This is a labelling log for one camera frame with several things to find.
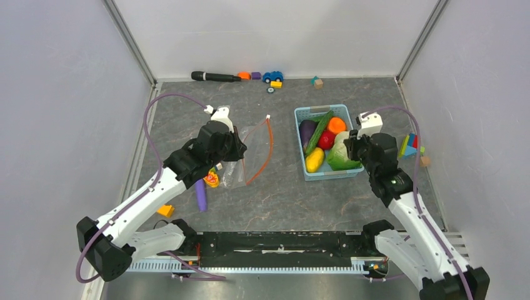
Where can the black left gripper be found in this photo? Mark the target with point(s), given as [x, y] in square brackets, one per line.
[239, 147]

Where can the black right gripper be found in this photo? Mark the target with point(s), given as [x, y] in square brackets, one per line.
[354, 142]

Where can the green white cabbage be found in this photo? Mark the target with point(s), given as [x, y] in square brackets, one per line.
[337, 157]

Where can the orange fruit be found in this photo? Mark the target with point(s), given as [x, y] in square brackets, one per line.
[336, 125]

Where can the red apple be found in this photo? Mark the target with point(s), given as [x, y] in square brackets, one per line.
[326, 140]

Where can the yellow bell pepper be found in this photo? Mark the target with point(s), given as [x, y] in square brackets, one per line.
[314, 160]

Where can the clear zip top bag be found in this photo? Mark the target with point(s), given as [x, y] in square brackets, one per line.
[259, 141]

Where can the light blue plastic basket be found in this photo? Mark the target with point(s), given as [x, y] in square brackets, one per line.
[313, 113]

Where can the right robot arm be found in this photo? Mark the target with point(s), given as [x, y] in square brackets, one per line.
[427, 258]

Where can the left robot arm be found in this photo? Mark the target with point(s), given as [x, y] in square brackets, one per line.
[112, 243]

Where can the purple toy stick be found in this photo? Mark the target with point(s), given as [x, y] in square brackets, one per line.
[201, 198]

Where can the yellow red toy disc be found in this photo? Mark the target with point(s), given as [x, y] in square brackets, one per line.
[212, 179]

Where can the colourful block stack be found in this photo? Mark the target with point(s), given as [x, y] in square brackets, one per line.
[409, 146]

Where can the tan wooden cube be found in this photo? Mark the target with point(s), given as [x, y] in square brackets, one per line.
[425, 161]

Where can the yellow cheese wedge toy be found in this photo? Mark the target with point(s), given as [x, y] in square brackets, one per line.
[166, 210]

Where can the green cucumber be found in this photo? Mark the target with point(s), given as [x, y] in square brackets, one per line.
[322, 122]

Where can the purple eggplant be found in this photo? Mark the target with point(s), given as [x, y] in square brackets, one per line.
[306, 130]

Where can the black microphone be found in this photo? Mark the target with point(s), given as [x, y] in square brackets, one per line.
[207, 76]

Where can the teal and tan blocks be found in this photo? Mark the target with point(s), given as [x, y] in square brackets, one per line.
[317, 82]

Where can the orange toy piece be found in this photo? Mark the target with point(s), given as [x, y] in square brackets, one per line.
[244, 75]

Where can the purple toy block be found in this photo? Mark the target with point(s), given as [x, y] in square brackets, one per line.
[256, 76]

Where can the yellow toy block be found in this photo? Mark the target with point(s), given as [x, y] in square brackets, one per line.
[276, 84]

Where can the blue toy car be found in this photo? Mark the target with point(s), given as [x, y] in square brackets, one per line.
[269, 77]

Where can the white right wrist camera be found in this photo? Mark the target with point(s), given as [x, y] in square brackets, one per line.
[369, 124]

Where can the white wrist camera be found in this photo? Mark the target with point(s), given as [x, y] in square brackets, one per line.
[369, 124]
[220, 114]

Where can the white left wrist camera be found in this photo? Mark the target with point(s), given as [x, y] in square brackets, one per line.
[220, 114]

